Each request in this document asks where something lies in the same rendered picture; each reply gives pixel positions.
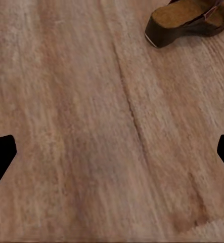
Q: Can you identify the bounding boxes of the sandal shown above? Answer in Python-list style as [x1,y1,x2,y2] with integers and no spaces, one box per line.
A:
[145,0,224,47]

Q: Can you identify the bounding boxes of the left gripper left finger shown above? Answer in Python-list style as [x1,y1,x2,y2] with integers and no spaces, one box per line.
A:
[0,135,17,180]

